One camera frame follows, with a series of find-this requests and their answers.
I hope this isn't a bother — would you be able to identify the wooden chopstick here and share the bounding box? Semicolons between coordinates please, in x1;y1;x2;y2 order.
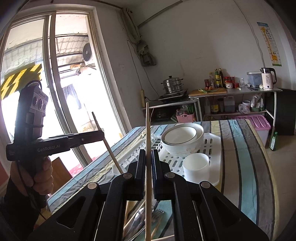
145;102;152;241
91;111;123;174

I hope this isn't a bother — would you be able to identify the metal fork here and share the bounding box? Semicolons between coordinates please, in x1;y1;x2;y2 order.
128;209;165;240

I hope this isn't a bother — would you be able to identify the metal kitchen shelf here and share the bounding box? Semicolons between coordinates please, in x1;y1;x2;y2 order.
149;87;282;132

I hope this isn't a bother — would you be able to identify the person's left hand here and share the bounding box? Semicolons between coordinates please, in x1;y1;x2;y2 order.
10;157;54;196

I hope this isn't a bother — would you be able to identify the white utensil cup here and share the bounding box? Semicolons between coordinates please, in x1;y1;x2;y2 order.
183;153;210;184

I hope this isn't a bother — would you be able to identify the metal spoon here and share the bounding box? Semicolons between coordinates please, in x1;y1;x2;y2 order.
122;207;145;240

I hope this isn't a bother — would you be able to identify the wooden chair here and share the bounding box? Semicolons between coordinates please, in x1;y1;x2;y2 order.
51;157;72;194

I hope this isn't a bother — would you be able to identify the large white bowl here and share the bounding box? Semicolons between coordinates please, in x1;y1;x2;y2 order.
161;123;204;157

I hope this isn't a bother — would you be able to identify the pink plastic basket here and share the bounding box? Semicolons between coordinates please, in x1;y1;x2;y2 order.
176;113;195;123

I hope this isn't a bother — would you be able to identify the striped tablecloth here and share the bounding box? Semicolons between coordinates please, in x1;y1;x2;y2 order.
49;120;279;240

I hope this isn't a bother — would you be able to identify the outdoor air conditioner unit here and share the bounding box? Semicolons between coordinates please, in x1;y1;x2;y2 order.
82;43;92;64

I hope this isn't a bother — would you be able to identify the induction cooktop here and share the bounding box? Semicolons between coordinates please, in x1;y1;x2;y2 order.
158;89;188;103

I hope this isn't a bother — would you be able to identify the wooden cutting board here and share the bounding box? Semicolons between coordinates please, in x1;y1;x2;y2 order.
188;87;227;97

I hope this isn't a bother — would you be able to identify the stainless steel steamer pot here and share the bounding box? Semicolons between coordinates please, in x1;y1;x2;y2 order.
161;76;183;94

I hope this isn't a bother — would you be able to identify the pink lidded storage box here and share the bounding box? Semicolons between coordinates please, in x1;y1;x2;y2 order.
234;115;271;146

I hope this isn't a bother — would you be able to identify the green glass bottle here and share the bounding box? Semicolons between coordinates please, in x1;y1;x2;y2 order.
269;132;278;151

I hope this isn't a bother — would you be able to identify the dark sauce bottle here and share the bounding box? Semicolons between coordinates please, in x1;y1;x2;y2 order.
219;68;225;87

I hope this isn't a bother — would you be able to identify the clear plastic container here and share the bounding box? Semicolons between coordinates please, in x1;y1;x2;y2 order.
247;71;262;87

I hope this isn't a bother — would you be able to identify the giraffe wall poster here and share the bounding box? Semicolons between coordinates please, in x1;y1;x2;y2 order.
257;22;282;67

